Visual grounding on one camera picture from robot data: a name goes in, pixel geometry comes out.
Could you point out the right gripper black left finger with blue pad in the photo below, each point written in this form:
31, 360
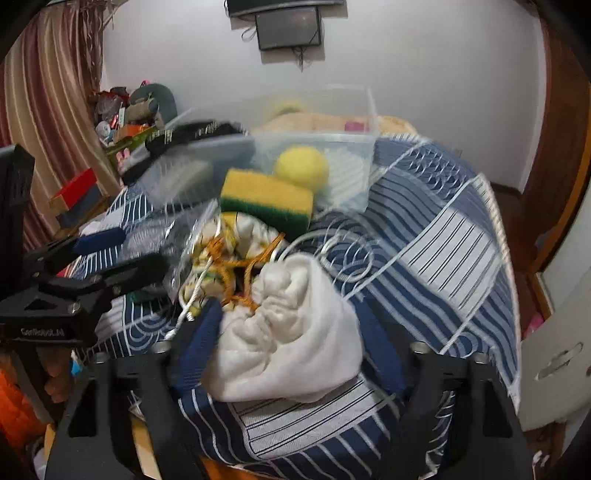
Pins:
94, 438

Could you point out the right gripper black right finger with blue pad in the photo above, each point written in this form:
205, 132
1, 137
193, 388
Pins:
484, 437

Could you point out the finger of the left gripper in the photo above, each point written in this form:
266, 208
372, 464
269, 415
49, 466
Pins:
58, 254
120, 279

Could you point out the floral yellow white scrunchie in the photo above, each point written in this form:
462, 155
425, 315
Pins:
225, 258

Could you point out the yellow green sponge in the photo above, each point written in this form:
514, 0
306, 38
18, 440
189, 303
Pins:
285, 207

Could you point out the white fluffy towel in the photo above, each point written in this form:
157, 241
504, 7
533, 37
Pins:
302, 341

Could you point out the red box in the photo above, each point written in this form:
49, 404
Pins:
72, 191

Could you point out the white cabinet with stickers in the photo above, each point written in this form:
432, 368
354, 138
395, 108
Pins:
556, 357

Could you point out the green storage crate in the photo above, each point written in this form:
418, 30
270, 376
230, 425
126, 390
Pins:
129, 143

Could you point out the black patterned cloth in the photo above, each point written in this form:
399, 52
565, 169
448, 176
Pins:
157, 143

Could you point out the red striped curtain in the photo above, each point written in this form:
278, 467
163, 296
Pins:
48, 78

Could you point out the grey green plush toy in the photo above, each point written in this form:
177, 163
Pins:
153, 104

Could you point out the blue white patterned bedcover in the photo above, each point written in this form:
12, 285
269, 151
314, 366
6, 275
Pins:
431, 249

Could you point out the yellow foam ball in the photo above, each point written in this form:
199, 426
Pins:
303, 166

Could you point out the clear plastic storage box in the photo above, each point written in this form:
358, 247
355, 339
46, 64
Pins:
194, 173

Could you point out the beige fleece blanket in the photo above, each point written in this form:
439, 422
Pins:
314, 122

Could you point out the brown wooden door frame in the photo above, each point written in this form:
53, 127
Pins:
560, 172

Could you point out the large wall television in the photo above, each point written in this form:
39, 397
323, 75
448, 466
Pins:
237, 8

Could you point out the small wall monitor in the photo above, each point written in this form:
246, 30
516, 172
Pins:
289, 28

